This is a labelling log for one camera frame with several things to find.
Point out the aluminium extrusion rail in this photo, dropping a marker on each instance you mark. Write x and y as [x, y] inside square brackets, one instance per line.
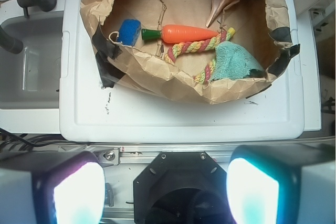
[117, 154]

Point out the grey sink basin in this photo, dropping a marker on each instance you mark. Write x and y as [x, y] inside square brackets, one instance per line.
[30, 79]

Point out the teal blue cloth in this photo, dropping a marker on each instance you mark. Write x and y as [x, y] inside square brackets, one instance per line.
[234, 62]

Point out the brown paper bag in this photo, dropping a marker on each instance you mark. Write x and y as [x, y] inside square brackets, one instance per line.
[262, 27]

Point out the white plastic bin lid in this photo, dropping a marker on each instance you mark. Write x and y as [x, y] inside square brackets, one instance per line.
[90, 112]

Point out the multicolour rope toy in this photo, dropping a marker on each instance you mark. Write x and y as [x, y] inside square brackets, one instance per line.
[197, 47]

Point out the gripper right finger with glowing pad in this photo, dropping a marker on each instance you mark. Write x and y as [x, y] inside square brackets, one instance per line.
[291, 183]

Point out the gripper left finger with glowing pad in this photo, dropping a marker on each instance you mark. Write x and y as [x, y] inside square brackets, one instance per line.
[51, 187]

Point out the blue sponge with string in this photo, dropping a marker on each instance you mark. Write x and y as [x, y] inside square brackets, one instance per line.
[128, 33]

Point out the orange toy carrot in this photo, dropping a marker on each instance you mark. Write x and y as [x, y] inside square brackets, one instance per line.
[174, 34]

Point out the black octagonal mount plate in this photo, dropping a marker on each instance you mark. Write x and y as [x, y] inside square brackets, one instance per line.
[181, 187]

